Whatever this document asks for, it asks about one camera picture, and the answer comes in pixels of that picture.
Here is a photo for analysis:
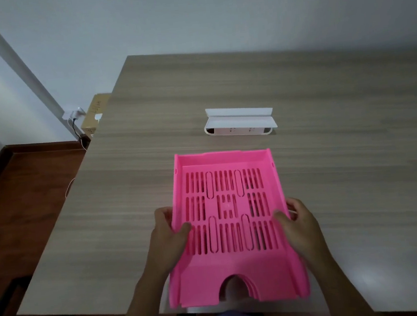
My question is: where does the person's left hand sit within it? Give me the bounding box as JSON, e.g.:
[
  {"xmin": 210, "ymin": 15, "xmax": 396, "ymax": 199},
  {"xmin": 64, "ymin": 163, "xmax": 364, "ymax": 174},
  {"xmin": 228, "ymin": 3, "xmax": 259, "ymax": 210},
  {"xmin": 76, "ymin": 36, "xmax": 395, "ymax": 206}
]
[{"xmin": 140, "ymin": 204, "xmax": 197, "ymax": 279}]

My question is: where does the person's right hand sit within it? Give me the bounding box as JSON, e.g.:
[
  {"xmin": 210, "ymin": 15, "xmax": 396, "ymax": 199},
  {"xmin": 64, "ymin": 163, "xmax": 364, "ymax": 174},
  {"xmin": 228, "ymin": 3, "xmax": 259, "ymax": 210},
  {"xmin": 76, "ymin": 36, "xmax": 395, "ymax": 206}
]
[{"xmin": 271, "ymin": 194, "xmax": 331, "ymax": 267}]

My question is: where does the person's right forearm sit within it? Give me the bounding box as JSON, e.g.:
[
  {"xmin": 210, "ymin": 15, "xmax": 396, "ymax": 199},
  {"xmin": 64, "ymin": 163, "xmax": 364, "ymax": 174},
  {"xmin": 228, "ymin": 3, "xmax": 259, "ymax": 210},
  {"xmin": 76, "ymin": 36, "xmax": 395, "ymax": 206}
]
[{"xmin": 305, "ymin": 247, "xmax": 379, "ymax": 316}]

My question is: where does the person's left forearm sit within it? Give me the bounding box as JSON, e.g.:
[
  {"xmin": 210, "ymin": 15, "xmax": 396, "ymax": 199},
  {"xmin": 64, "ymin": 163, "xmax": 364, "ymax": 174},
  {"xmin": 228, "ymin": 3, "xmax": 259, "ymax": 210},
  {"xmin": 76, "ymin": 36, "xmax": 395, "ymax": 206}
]
[{"xmin": 107, "ymin": 265, "xmax": 173, "ymax": 316}]

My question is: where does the white desktop socket box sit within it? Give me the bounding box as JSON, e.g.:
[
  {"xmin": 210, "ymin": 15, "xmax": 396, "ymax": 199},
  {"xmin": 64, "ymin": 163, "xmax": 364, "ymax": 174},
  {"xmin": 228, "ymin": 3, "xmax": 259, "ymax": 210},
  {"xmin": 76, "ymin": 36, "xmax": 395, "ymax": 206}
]
[{"xmin": 202, "ymin": 102, "xmax": 279, "ymax": 141}]

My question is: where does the brown cardboard box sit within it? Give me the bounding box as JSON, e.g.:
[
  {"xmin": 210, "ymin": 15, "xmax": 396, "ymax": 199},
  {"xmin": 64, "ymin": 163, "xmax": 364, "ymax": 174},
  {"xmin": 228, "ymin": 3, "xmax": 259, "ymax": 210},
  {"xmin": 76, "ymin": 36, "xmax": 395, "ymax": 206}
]
[{"xmin": 79, "ymin": 92, "xmax": 115, "ymax": 139}]

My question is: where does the black power cable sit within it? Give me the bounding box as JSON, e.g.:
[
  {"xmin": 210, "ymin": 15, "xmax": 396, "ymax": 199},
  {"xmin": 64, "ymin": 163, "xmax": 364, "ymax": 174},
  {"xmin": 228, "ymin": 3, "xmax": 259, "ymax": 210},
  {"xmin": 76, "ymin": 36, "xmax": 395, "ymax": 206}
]
[{"xmin": 70, "ymin": 116, "xmax": 91, "ymax": 151}]

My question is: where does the white wall plug adapter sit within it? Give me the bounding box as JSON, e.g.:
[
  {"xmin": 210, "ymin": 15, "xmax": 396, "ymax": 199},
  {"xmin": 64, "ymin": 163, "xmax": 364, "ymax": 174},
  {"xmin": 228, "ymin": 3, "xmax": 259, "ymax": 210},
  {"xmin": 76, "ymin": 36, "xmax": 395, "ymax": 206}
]
[{"xmin": 61, "ymin": 106, "xmax": 87, "ymax": 123}]

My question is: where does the white wall conduit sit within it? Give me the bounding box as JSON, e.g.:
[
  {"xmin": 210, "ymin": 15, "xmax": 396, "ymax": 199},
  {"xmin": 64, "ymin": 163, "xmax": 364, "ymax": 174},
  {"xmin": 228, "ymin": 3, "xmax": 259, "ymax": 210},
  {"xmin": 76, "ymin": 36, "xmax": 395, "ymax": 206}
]
[{"xmin": 0, "ymin": 0, "xmax": 79, "ymax": 147}]

